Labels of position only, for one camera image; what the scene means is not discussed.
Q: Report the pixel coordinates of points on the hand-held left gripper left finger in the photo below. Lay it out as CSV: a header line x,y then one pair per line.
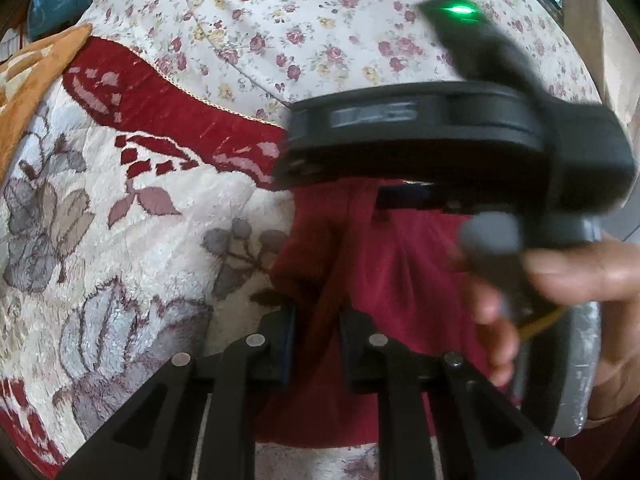
x,y
289,345

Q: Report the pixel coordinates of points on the dark red garment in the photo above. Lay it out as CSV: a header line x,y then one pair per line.
x,y
410,260

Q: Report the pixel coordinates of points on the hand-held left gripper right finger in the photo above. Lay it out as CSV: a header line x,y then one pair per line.
x,y
357,355

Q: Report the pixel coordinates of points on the plush flower-patterned blanket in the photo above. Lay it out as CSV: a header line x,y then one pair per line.
x,y
150,210

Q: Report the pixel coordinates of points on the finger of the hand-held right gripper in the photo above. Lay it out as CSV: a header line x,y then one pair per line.
x,y
405,196

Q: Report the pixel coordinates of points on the orange checkered plush blanket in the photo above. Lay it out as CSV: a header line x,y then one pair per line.
x,y
30,90

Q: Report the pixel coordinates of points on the person's right hand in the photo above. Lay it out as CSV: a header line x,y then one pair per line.
x,y
590,272

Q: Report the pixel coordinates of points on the white floral quilt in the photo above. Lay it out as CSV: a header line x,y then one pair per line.
x,y
280,25

